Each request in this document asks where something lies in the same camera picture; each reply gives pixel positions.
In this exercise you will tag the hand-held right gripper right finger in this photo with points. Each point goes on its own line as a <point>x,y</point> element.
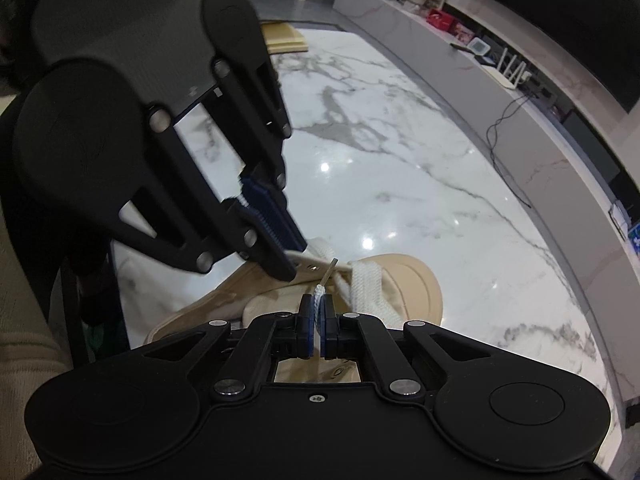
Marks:
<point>327,325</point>

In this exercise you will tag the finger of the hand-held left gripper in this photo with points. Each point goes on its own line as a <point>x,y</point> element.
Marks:
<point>272,262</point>
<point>287,225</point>

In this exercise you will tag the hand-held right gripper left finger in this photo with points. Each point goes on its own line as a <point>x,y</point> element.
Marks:
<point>311,325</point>

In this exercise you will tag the white shoelace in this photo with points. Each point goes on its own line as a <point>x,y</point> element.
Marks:
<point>365,285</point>

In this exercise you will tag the beige canvas shoe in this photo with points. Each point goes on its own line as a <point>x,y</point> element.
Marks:
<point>415,285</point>

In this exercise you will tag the open beige book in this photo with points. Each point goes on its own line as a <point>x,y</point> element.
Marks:
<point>285,37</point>

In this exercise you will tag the black remote control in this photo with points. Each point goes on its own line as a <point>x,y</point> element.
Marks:
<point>459,46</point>

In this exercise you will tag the red gift box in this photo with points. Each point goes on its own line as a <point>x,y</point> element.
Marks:
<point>440,18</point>

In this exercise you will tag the black set-top box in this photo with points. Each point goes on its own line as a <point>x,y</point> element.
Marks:
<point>486,60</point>

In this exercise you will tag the pink box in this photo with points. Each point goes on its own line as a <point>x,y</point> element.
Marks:
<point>464,33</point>

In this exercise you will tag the white desk clock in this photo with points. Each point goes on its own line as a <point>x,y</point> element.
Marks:
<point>481,48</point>

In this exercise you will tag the white router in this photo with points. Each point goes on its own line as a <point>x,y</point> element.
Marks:
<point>510,80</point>

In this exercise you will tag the power strip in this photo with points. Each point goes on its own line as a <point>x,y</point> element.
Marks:
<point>537,89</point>

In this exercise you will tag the notebook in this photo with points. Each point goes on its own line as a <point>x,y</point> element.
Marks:
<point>619,212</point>

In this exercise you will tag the black television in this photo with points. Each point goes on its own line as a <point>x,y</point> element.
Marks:
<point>575,15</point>

